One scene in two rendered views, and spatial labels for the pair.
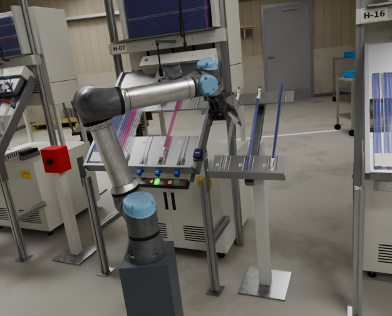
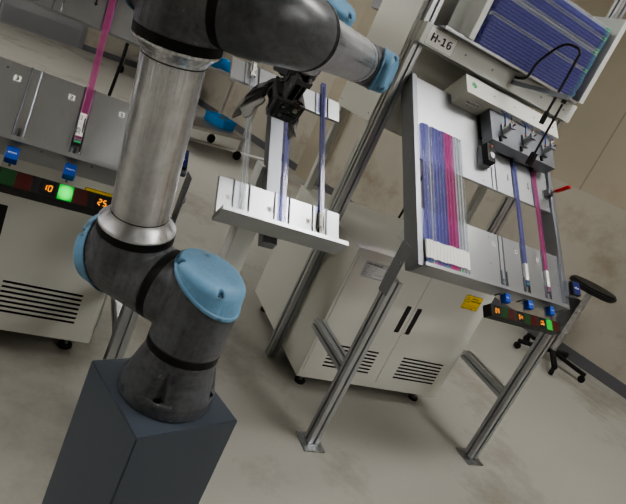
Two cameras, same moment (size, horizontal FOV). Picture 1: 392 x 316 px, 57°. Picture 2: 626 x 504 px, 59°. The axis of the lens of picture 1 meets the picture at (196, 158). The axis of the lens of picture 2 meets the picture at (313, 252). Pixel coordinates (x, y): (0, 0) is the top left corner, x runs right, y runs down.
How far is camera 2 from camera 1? 102 cm
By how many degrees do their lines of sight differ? 51
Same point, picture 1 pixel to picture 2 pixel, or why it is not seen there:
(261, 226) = not seen: hidden behind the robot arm
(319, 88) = (94, 38)
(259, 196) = (236, 260)
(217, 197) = not seen: hidden behind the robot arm
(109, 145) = (188, 119)
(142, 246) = (198, 382)
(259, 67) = not seen: outside the picture
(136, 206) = (231, 293)
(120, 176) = (166, 202)
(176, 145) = (113, 120)
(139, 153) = (5, 104)
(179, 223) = not seen: outside the picture
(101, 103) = (309, 30)
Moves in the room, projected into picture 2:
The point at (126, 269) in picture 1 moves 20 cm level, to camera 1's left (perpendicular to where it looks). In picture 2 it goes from (155, 437) to (6, 475)
